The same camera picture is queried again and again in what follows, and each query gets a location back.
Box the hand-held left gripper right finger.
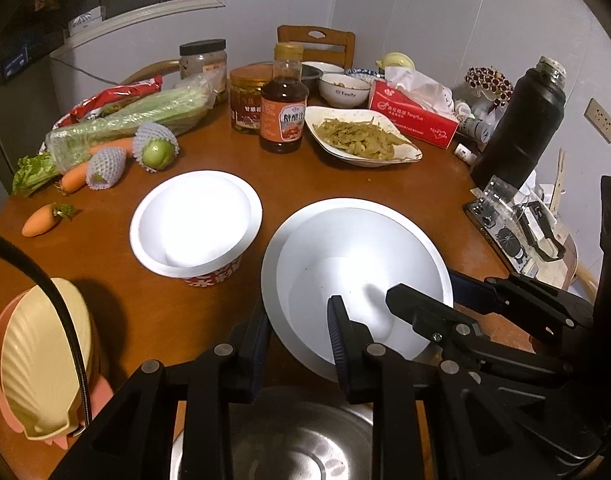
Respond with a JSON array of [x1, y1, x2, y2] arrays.
[[327, 296, 603, 480]]

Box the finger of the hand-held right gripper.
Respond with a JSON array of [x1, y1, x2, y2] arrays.
[[387, 284, 573, 376], [448, 270, 593, 346]]

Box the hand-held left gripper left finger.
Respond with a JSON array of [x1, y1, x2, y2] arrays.
[[50, 305, 272, 480]]

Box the white round plate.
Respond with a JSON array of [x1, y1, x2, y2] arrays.
[[260, 198, 455, 383]]

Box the large steel bowl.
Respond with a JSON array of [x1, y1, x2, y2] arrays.
[[170, 385, 377, 480]]

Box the red paper bowl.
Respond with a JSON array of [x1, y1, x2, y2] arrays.
[[129, 170, 263, 287]]

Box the pink mushroom-shaped plate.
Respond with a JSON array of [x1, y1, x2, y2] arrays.
[[0, 295, 116, 453]]

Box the yellow shell-shaped plate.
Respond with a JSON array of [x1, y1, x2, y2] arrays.
[[0, 277, 97, 442]]

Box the black device in clear case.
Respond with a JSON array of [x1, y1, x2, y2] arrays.
[[463, 175, 577, 279]]

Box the wooden sticks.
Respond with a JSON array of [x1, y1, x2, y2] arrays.
[[548, 149, 569, 211]]

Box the white small bottle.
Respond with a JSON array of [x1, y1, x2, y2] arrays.
[[455, 110, 493, 142]]

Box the black thermos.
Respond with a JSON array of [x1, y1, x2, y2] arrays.
[[470, 56, 569, 191]]

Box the dish of pickled vegetables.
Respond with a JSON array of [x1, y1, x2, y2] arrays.
[[304, 105, 423, 168]]

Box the red tissue box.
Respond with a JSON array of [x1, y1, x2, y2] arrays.
[[368, 66, 460, 149]]

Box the brown dotted ornament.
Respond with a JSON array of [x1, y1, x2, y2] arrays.
[[464, 65, 514, 107]]

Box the green fruit in foam net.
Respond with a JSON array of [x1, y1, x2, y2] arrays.
[[132, 122, 180, 172], [85, 147, 128, 191]]

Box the dark vinegar bottle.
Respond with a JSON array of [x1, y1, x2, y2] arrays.
[[259, 42, 309, 155]]

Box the orange-lidded chili jar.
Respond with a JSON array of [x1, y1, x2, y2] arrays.
[[229, 62, 276, 134]]

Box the white printed bowl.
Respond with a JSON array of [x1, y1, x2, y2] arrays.
[[319, 72, 371, 109]]

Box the blue patterned dish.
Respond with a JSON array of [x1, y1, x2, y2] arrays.
[[344, 66, 386, 86]]

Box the carrot with green top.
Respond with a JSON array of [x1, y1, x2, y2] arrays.
[[22, 203, 79, 239]]

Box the celery in plastic bag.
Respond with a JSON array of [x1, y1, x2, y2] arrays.
[[11, 72, 221, 197]]

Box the pale yellow lidded pot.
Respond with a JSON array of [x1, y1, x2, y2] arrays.
[[376, 51, 416, 75]]

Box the dark bowl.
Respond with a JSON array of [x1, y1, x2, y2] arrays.
[[300, 61, 345, 93]]

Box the black-lidded jar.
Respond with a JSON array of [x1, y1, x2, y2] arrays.
[[179, 39, 228, 106]]

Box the red snack bag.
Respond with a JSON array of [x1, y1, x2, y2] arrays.
[[52, 76, 164, 134]]

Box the curved wooden chair back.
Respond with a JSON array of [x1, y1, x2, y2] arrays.
[[120, 59, 181, 86]]

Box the grey fridge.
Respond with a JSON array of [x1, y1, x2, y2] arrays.
[[0, 35, 106, 197]]

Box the white and blue box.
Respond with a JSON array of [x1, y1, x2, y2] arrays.
[[68, 10, 104, 36]]

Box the dark box with blue label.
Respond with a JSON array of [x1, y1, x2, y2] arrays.
[[0, 42, 51, 84]]

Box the wall socket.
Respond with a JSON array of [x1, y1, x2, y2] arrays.
[[584, 97, 611, 144]]

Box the black cable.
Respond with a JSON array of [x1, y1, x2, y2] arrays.
[[0, 229, 94, 435]]

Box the thin wall cable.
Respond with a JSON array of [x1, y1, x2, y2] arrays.
[[50, 56, 127, 84]]

